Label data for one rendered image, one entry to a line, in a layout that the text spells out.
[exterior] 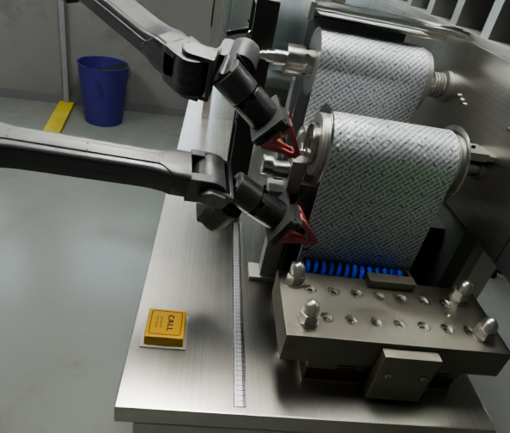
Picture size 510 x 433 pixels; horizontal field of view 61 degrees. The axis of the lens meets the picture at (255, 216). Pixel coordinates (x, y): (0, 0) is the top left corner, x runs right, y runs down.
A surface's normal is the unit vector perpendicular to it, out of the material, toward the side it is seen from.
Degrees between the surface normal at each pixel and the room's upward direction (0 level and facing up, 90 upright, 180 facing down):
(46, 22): 90
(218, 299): 0
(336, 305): 0
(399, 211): 90
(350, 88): 92
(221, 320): 0
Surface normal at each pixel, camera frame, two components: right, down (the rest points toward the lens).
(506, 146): -0.98, -0.12
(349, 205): 0.04, 0.56
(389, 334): 0.18, -0.83
